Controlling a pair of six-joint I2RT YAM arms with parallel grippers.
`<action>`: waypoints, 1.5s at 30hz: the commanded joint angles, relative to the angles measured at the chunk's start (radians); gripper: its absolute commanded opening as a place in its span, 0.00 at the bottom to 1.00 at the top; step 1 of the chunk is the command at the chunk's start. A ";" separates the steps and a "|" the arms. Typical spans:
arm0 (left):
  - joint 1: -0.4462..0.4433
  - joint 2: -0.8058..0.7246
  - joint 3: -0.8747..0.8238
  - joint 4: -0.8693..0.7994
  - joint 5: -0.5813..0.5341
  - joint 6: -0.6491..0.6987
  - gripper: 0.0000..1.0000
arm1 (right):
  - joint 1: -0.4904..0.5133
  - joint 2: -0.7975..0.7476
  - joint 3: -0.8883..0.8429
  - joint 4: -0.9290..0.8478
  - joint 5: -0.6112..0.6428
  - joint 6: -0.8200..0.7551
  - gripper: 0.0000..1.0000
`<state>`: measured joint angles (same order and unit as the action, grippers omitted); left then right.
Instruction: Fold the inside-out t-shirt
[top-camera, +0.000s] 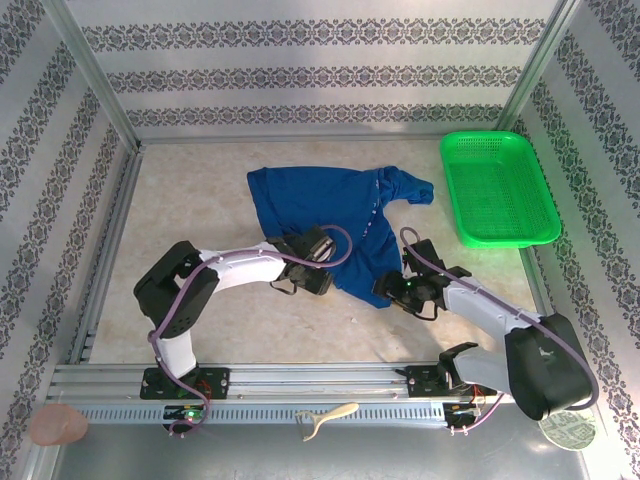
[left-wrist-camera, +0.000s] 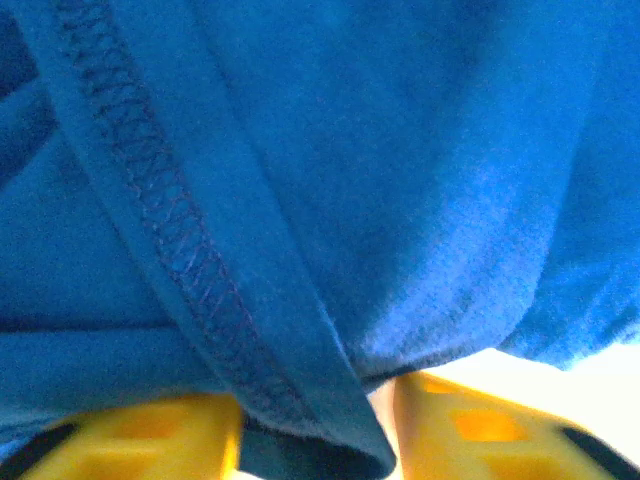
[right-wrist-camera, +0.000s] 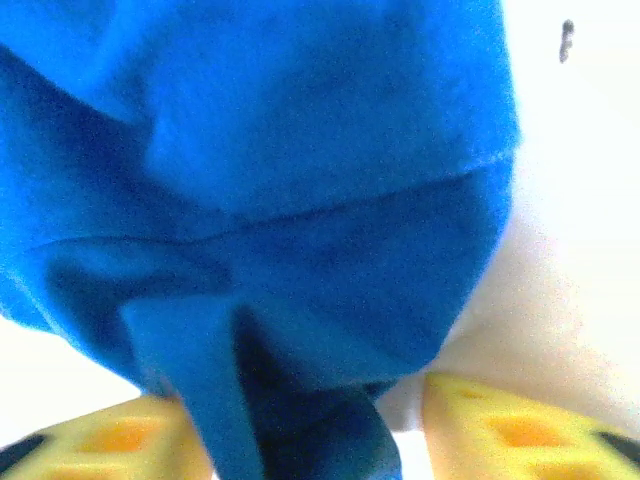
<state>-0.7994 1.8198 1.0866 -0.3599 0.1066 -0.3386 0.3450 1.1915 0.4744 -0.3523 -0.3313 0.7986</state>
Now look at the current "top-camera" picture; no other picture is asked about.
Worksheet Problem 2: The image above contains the blue t-shirt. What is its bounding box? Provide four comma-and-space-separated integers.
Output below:
246, 164, 435, 309

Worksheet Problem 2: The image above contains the green plastic basket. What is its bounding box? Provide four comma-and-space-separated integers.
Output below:
438, 130, 562, 250

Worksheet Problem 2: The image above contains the small circuit board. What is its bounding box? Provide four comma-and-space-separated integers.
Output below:
443, 402, 485, 419
163, 405, 209, 422

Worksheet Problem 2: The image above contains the cream vegetable peeler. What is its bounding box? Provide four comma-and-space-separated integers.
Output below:
295, 402, 360, 442

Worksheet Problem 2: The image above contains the round green patterned disc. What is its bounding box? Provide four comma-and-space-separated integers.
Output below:
538, 409, 599, 451

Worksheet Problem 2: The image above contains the translucent pink cup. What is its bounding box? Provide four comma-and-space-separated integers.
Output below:
29, 403, 90, 446

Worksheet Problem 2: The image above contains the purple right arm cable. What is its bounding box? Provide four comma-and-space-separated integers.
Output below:
399, 227, 600, 436

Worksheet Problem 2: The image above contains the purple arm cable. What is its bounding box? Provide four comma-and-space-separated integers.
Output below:
399, 227, 600, 436
147, 223, 354, 437

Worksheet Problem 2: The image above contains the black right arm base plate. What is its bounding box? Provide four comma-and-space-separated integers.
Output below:
403, 364, 499, 400

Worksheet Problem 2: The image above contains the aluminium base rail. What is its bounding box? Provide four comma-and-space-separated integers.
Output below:
47, 363, 589, 402

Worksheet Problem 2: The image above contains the aluminium side frame rail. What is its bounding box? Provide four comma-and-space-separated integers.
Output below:
518, 247, 589, 365
67, 147, 144, 365

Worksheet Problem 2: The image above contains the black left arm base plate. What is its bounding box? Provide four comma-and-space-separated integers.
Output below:
140, 367, 232, 401

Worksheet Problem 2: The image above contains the slotted grey cable duct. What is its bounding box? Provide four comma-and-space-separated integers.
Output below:
79, 402, 447, 427

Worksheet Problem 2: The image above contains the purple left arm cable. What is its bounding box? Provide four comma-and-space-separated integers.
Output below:
147, 223, 354, 437

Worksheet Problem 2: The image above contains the long aluminium frame rail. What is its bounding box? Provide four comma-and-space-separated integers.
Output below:
135, 132, 504, 146

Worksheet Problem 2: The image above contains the aluminium frame post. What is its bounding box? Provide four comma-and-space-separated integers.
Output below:
42, 0, 144, 151
497, 0, 589, 132

